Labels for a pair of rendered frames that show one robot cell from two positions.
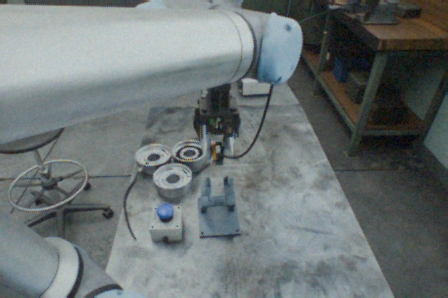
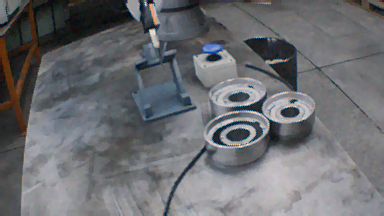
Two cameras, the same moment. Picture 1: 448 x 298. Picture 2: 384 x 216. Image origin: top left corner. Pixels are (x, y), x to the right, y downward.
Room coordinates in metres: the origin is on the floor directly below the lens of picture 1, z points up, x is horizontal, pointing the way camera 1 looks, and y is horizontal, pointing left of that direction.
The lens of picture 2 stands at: (1.38, -0.05, 1.23)
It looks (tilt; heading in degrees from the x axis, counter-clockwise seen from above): 29 degrees down; 172
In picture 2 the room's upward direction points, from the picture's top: 10 degrees counter-clockwise
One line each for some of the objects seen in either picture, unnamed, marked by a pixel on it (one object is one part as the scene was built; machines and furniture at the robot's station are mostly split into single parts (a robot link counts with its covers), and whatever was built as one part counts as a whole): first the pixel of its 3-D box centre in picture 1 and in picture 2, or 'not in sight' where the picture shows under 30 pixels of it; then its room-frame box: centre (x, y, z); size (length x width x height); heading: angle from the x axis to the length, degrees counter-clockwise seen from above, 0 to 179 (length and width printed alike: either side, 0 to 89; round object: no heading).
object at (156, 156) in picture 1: (154, 159); (290, 116); (0.75, 0.20, 0.82); 0.10 x 0.10 x 0.04
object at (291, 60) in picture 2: not in sight; (269, 90); (-0.45, 0.56, 0.21); 0.34 x 0.34 x 0.43
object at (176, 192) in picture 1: (173, 180); (239, 101); (0.66, 0.13, 0.82); 0.10 x 0.10 x 0.04
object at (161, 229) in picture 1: (166, 224); (214, 66); (0.50, 0.13, 0.82); 0.08 x 0.07 x 0.05; 2
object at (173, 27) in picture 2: not in sight; (180, 16); (0.17, 0.12, 0.85); 0.15 x 0.15 x 0.10
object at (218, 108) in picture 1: (217, 101); not in sight; (0.53, 0.00, 1.14); 0.09 x 0.08 x 0.12; 5
